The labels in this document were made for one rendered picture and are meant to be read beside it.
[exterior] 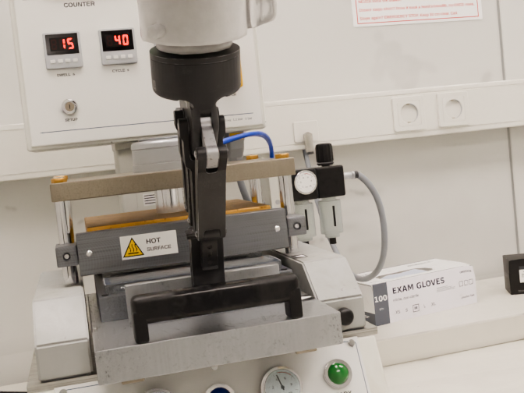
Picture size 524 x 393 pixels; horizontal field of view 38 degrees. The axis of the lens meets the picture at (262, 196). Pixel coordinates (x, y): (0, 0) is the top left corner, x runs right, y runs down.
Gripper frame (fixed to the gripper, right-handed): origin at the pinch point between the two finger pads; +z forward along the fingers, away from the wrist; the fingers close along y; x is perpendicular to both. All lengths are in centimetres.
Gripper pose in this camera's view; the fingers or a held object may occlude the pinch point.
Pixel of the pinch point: (207, 262)
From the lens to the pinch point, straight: 71.3
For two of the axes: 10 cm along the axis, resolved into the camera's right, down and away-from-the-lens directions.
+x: 9.7, -1.1, 2.1
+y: 2.4, 3.8, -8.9
